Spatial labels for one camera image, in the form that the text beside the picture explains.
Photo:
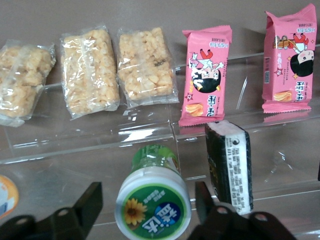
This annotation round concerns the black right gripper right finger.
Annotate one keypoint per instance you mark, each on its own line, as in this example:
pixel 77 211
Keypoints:
pixel 232 227

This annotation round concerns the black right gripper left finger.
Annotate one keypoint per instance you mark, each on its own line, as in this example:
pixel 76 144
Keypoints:
pixel 62 225

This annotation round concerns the green gum bottle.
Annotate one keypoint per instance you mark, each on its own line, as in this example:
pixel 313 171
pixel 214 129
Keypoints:
pixel 152 195

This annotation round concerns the orange gum bottle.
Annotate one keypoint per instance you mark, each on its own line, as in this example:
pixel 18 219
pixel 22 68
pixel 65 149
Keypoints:
pixel 6 197

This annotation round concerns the black and white small box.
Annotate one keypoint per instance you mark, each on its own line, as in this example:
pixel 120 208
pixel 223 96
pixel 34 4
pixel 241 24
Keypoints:
pixel 232 170

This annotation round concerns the clear acrylic stepped display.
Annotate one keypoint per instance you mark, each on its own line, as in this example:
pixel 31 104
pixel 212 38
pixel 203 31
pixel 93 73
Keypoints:
pixel 75 155

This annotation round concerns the clear wrapped rice crisp bar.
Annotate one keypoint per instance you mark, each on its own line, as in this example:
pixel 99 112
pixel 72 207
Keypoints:
pixel 22 82
pixel 90 72
pixel 146 67

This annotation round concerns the pink cartoon snack pack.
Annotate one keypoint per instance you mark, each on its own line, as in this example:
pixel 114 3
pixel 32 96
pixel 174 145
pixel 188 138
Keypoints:
pixel 290 62
pixel 206 75

